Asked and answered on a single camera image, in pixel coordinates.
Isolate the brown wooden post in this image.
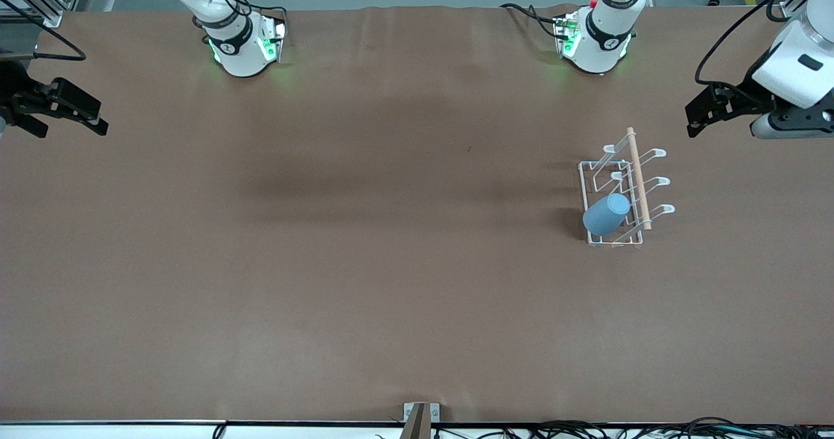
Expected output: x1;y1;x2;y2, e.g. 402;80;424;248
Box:
399;403;432;439

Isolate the brown table cover sheet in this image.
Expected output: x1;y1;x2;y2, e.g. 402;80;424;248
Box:
0;4;834;425

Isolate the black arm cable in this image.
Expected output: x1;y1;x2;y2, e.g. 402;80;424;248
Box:
695;0;822;101
0;0;87;62

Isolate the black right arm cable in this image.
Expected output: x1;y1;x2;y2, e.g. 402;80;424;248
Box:
0;0;87;62

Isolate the black cable bundle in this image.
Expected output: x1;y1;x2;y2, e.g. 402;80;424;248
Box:
375;416;834;439

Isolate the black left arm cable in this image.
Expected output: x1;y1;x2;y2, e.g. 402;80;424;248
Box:
695;0;822;101

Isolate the small metal bracket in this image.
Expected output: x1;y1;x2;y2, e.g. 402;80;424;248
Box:
403;402;440;423

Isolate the blue plastic cup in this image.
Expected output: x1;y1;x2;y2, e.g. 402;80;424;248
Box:
582;193;631;236

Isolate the white wire cup holder rack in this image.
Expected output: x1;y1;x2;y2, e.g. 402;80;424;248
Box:
579;127;676;249

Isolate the black base cable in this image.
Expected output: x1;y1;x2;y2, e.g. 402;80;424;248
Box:
189;0;289;36
500;3;568;39

